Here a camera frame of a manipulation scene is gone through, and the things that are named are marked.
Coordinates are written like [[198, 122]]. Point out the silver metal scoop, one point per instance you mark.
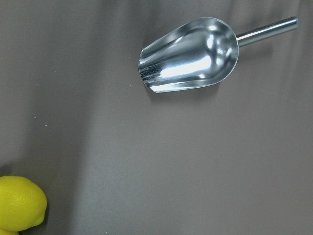
[[200, 53]]

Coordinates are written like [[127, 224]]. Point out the yellow lemon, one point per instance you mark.
[[5, 232], [22, 204]]

